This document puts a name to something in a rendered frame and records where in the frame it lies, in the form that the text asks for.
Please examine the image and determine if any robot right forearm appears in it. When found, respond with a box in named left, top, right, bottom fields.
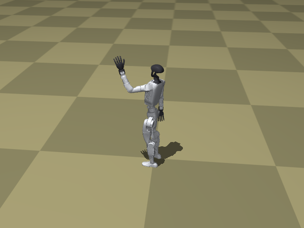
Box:
left=159, top=97, right=164, bottom=110

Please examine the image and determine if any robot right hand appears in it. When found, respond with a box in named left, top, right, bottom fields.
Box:
left=158, top=109, right=164, bottom=121

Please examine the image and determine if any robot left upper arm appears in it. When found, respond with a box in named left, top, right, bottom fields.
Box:
left=129, top=84, right=153, bottom=93

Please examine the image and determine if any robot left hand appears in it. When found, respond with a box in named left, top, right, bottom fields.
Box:
left=114, top=56, right=125, bottom=75

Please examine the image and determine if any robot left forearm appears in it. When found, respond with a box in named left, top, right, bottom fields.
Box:
left=120, top=71, right=133, bottom=92

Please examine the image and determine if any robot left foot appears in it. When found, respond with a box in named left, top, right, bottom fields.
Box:
left=142, top=161, right=158, bottom=168

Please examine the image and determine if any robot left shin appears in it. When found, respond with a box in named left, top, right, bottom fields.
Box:
left=146, top=142, right=155, bottom=164

